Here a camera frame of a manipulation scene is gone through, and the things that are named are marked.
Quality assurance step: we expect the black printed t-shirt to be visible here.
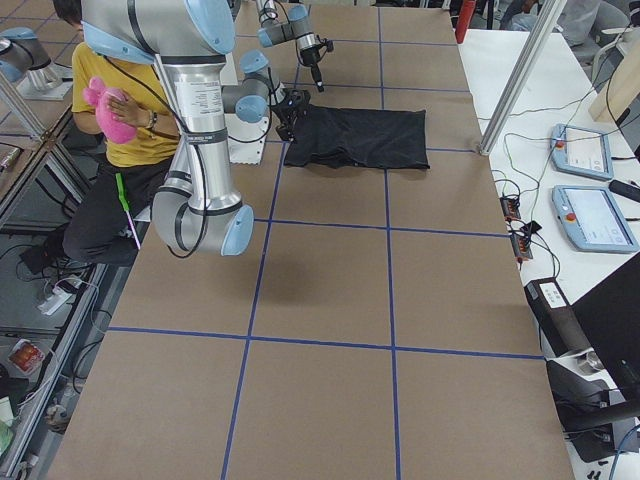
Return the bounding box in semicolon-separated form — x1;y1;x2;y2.
284;105;430;170

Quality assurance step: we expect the orange circuit board upper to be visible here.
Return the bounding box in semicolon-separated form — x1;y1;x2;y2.
499;196;522;221

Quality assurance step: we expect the aluminium frame post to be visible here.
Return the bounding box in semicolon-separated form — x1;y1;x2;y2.
478;0;567;156

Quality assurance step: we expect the pink plush toy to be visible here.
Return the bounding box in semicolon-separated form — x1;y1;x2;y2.
83;76;136;144

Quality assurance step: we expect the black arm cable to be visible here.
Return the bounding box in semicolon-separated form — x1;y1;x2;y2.
99;49;274;259

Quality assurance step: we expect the black device box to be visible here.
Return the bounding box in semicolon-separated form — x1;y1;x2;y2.
524;277;592;359

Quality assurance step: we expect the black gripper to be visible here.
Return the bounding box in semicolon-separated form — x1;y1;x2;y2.
297;42;334;92
272;88;311;142

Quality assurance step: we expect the green pink stick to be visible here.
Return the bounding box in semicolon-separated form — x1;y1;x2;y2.
115;173;141;250

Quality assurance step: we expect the orange circuit board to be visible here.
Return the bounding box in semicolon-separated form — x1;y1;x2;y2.
510;231;533;262
499;196;522;221

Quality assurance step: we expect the red food tray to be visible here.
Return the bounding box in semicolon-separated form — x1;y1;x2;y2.
8;339;45;375

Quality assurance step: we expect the orange circuit board lower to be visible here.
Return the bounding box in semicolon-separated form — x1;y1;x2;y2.
510;231;533;262

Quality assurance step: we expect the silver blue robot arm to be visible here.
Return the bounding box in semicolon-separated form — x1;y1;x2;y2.
82;1;310;258
255;1;334;92

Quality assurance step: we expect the person's hand on plush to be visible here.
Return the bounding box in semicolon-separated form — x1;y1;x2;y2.
108;97;154;128

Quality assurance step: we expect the teach pendant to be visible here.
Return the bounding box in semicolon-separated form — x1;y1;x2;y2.
551;185;639;254
550;123;614;181

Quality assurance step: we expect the person in yellow shirt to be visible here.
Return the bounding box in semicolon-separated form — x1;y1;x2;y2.
44;0;181;269

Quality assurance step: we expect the white power strip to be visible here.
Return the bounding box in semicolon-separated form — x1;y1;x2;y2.
38;277;81;316

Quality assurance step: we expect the upper teach pendant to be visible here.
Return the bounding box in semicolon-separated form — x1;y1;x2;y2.
550;123;614;181

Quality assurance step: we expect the lower teach pendant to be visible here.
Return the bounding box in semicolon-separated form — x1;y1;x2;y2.
551;185;639;254

